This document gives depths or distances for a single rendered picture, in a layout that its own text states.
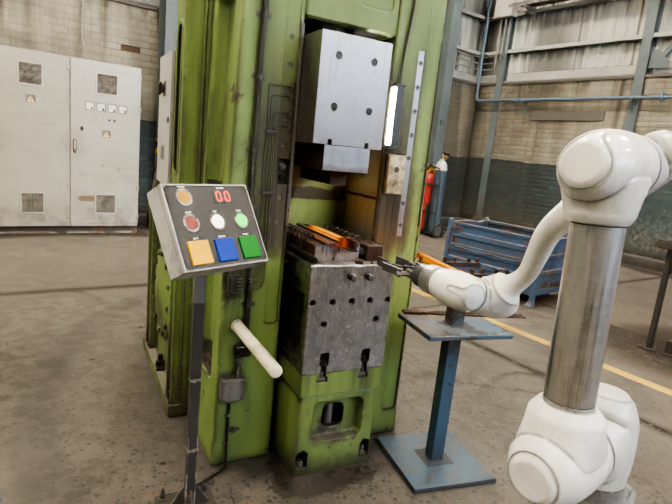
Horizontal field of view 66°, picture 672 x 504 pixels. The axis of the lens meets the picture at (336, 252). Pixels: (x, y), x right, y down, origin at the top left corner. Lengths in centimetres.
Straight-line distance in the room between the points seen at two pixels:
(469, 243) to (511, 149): 518
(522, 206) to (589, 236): 956
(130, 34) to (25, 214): 273
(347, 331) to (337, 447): 53
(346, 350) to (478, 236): 389
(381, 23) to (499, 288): 122
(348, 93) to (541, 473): 142
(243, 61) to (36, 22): 587
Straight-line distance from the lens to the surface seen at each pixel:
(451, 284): 145
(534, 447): 115
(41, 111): 701
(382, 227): 230
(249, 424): 235
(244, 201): 180
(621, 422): 134
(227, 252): 166
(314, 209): 250
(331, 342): 209
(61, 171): 707
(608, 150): 102
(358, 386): 225
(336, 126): 198
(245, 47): 202
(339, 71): 200
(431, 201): 940
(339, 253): 205
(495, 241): 574
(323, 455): 234
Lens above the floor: 135
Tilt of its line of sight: 11 degrees down
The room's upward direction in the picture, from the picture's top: 6 degrees clockwise
